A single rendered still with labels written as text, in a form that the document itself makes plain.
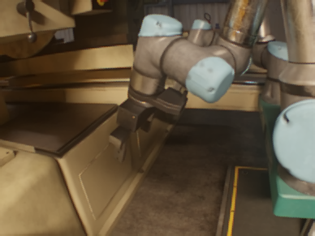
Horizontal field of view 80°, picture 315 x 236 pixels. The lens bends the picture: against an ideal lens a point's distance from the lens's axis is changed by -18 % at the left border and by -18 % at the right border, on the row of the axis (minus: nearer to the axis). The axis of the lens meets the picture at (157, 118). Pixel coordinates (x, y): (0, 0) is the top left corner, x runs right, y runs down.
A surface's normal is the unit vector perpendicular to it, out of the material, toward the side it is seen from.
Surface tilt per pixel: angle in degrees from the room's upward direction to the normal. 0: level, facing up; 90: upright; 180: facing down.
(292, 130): 97
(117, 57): 90
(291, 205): 90
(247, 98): 90
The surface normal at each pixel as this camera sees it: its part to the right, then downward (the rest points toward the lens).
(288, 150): -0.64, 0.45
